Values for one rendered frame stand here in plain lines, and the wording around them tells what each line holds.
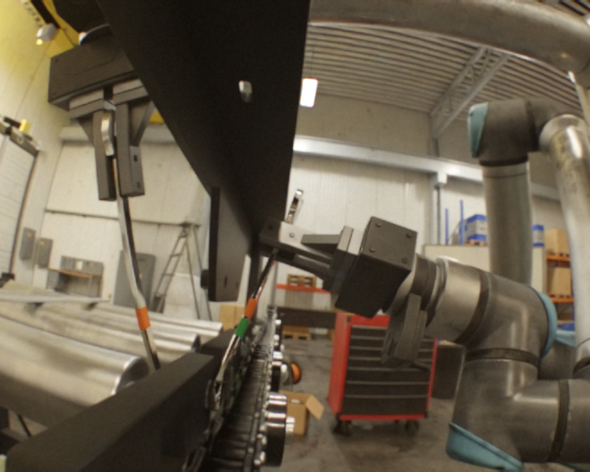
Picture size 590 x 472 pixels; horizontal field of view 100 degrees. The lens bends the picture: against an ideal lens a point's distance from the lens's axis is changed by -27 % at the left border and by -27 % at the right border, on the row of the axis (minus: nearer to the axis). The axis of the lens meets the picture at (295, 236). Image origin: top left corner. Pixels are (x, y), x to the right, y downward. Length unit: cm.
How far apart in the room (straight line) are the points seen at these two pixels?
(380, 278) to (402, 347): 7
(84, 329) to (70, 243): 1213
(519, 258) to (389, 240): 51
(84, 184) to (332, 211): 891
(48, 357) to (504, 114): 81
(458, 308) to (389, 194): 1119
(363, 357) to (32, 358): 224
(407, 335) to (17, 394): 41
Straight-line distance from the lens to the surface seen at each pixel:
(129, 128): 30
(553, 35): 50
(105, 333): 68
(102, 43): 34
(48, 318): 76
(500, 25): 47
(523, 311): 39
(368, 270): 32
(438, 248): 493
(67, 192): 1346
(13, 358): 43
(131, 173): 29
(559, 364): 95
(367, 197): 1126
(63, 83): 34
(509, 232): 76
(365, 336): 245
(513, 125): 71
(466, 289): 36
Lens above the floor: 100
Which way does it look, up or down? 11 degrees up
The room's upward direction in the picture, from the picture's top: 6 degrees clockwise
